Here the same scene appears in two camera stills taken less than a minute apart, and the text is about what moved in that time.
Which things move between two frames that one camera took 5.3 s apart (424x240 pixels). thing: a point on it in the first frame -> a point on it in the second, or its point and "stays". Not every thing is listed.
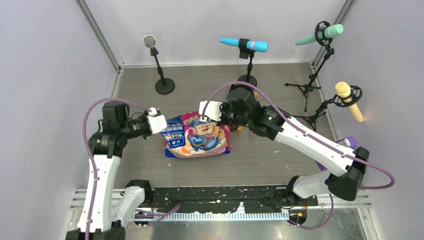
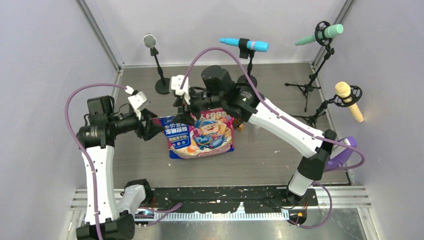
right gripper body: [228, 115] -> [199, 101]
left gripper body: [138, 127] stays
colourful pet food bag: [187, 136] stays
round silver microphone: [149, 40] stays
